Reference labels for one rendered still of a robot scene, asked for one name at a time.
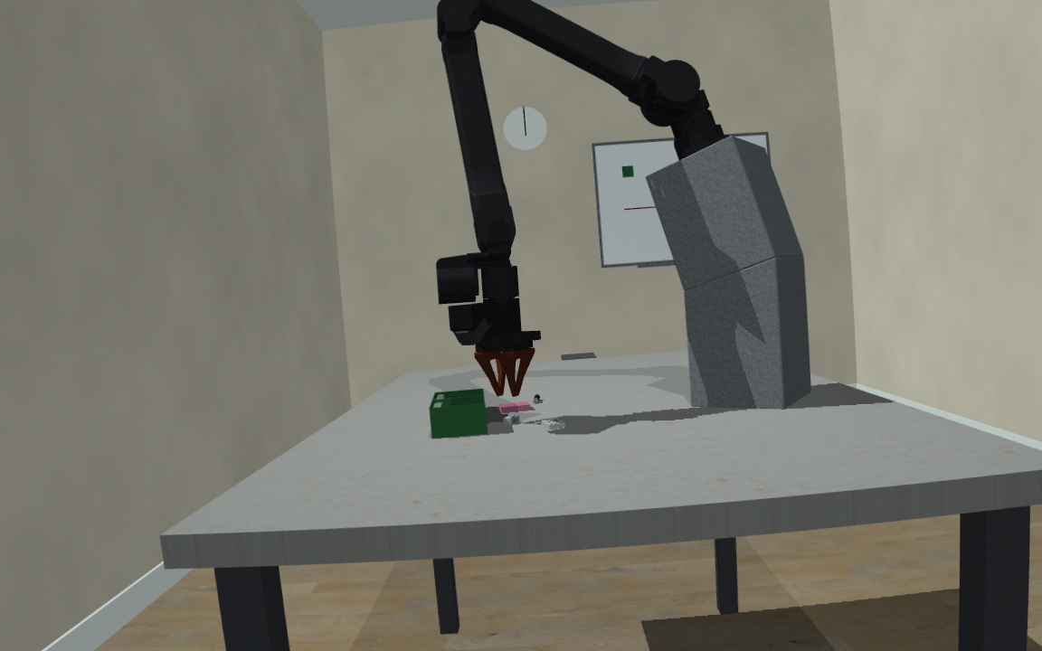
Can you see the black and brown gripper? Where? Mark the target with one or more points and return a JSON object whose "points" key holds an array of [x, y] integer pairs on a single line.
{"points": [[506, 349]]}

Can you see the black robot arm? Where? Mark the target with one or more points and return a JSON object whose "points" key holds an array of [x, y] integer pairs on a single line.
{"points": [[672, 85]]}

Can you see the green rack of bins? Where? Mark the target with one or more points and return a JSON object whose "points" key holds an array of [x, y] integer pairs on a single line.
{"points": [[458, 413]]}

